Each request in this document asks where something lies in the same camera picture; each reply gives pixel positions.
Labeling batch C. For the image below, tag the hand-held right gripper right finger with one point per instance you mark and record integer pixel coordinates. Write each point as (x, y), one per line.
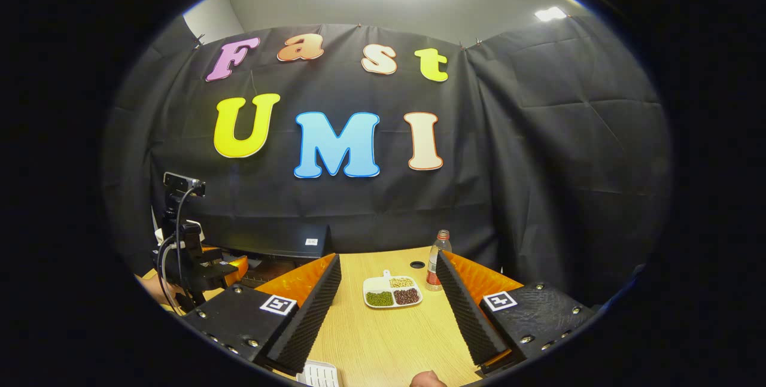
(470, 315)

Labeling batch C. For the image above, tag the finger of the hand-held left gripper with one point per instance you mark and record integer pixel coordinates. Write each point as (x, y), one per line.
(230, 264)

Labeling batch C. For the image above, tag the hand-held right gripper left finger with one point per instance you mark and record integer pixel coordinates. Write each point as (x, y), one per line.
(311, 315)

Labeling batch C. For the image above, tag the black electric oven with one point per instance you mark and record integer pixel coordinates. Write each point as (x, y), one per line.
(281, 240)

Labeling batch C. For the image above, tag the white ribbed tray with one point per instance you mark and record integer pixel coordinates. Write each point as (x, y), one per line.
(320, 374)

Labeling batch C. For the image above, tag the dark red beans pile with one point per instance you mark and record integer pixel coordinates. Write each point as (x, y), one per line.
(407, 296)

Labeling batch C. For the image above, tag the clear bottle with red label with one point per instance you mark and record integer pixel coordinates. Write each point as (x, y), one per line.
(438, 255)

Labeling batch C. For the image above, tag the green mung beans pile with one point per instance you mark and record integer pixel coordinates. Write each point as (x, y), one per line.
(379, 299)

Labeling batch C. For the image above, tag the white divided dish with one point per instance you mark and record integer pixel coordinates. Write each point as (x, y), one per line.
(377, 284)

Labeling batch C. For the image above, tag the yellow soybeans pile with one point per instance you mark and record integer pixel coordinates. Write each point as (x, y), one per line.
(401, 282)

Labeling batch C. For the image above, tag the black backdrop cloth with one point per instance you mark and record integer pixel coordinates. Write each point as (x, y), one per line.
(538, 136)

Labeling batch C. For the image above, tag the small ceiling light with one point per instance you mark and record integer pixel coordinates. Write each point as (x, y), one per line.
(550, 14)

